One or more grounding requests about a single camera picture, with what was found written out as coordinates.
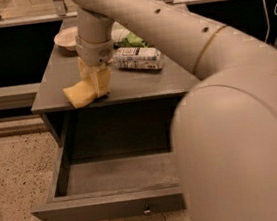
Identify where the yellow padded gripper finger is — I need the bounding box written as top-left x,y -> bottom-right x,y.
93,66 -> 111,97
78,58 -> 94,84

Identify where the yellow sponge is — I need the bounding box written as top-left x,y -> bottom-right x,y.
63,80 -> 96,108

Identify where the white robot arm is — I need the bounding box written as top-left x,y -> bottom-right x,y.
72,0 -> 277,221

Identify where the open grey top drawer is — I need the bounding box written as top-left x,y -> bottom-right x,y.
18,97 -> 189,221

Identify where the white bowl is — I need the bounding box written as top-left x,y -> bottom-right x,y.
54,27 -> 78,51

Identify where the green chip bag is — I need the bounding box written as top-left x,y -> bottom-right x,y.
111,22 -> 150,48

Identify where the clear plastic water bottle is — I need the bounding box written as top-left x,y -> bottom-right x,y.
111,47 -> 164,70

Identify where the grey cabinet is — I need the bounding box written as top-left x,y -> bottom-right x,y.
20,1 -> 208,159

